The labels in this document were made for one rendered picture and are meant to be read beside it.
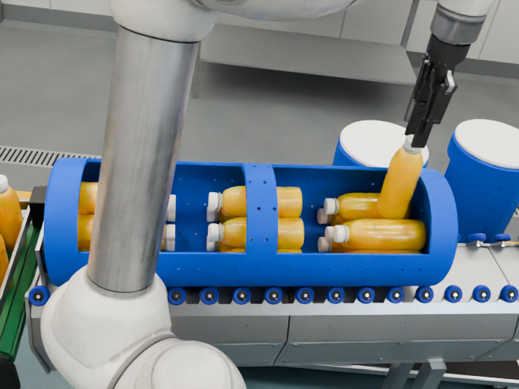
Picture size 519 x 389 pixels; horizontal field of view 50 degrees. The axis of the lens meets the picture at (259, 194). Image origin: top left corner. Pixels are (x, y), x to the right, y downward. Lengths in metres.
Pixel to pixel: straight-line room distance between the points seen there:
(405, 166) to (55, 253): 0.75
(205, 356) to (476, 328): 0.93
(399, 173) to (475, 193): 0.71
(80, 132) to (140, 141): 2.89
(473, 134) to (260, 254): 1.03
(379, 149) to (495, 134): 0.45
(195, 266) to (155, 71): 0.58
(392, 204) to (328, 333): 0.36
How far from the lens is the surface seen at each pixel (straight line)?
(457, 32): 1.11
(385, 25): 4.74
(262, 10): 0.57
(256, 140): 3.58
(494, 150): 1.95
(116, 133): 0.74
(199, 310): 1.34
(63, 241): 1.18
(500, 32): 5.00
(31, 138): 3.60
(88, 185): 1.25
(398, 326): 1.48
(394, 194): 1.30
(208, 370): 0.78
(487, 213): 1.99
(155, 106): 0.71
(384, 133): 1.85
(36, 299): 1.35
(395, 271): 1.29
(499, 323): 1.60
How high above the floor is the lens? 1.96
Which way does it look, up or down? 39 degrees down
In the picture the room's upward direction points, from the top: 8 degrees clockwise
